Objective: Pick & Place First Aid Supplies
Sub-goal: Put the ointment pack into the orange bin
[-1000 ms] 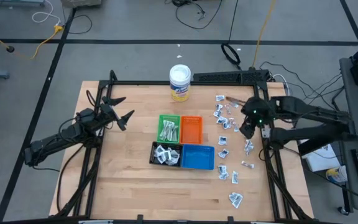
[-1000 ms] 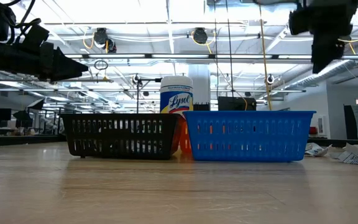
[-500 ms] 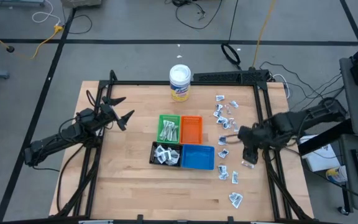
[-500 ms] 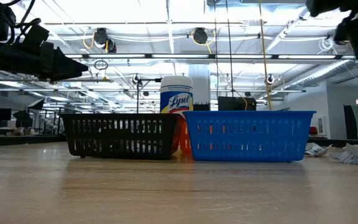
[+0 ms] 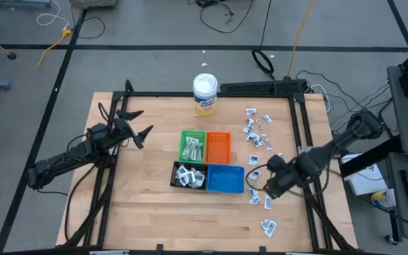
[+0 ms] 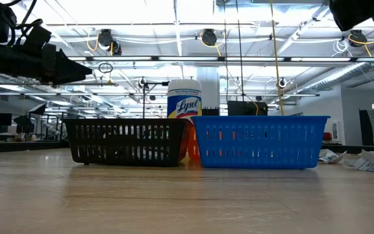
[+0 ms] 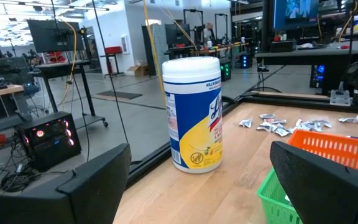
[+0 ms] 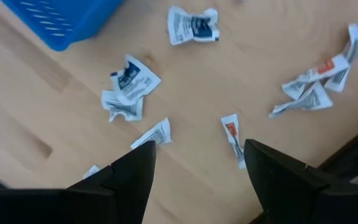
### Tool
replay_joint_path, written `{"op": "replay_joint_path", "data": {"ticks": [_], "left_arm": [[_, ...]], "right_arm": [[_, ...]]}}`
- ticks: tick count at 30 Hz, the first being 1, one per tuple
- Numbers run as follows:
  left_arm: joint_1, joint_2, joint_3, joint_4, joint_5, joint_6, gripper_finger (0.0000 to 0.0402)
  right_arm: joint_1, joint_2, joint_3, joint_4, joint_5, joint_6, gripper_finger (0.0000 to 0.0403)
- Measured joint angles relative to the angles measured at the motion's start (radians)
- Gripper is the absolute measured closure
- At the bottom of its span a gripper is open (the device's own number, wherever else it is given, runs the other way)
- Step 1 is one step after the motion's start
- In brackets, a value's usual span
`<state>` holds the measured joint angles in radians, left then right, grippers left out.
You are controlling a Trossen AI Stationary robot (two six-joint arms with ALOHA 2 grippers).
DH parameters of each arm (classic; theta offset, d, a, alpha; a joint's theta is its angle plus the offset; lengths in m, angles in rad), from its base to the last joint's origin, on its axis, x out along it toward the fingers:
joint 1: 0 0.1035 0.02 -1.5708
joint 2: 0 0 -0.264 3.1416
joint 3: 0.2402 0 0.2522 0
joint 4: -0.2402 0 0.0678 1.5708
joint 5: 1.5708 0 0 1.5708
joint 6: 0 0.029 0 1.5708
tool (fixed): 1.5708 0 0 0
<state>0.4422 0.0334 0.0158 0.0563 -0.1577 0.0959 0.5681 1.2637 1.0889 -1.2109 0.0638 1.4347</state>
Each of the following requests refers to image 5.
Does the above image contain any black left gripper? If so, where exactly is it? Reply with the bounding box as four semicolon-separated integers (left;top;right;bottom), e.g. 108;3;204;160
87;109;154;150

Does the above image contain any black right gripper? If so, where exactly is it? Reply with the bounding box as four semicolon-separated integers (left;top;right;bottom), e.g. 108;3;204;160
263;154;303;200

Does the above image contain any green plastic basket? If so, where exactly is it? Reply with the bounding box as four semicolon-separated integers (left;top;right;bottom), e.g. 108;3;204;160
178;130;207;164

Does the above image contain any blue plastic basket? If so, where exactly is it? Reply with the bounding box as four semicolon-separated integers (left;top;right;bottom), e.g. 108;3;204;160
205;164;246;195

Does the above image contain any black plastic basket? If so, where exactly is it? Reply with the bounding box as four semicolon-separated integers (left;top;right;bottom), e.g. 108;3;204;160
169;161;209;191

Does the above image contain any orange plastic basket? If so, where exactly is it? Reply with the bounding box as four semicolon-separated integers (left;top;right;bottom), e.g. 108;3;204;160
205;131;232;166

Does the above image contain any Lysol wipes canister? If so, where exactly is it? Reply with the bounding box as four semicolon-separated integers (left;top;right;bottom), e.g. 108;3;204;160
192;72;219;117

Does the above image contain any white cardboard box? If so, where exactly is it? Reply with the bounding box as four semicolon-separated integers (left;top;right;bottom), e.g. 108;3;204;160
340;154;389;197

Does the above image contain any black desk beam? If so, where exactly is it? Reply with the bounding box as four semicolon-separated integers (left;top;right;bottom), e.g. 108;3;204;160
338;134;403;178

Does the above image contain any wipes canister yellow blue label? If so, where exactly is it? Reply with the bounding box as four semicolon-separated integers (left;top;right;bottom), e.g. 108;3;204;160
370;187;398;210

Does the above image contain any grey desk with keyboard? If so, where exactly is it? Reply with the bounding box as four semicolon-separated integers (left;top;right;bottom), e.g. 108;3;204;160
384;152;408;245

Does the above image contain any grey equipment box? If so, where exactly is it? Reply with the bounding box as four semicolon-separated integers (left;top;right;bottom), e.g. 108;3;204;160
69;0;116;10

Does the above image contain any grey metal bar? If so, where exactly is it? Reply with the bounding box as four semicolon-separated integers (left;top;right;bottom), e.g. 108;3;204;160
0;0;52;8

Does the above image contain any black aluminium table frame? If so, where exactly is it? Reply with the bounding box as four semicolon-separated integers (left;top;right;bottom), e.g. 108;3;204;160
57;79;360;255

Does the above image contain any black cable bundle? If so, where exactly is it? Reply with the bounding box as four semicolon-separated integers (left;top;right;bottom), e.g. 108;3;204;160
295;69;395;139

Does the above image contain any black floor cable loop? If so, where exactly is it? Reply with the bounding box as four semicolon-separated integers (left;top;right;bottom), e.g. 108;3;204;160
69;3;106;40

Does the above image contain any yellow power cable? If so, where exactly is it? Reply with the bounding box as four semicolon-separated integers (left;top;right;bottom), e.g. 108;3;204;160
0;26;73;69
287;0;315;79

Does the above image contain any black coiled cable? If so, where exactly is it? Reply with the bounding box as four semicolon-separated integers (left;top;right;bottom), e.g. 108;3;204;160
251;0;276;81

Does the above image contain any black cable tangle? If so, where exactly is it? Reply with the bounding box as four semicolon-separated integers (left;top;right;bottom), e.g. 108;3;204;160
188;0;255;35

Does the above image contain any white floor cable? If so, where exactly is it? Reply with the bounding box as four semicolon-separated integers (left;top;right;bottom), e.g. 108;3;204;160
35;0;71;31

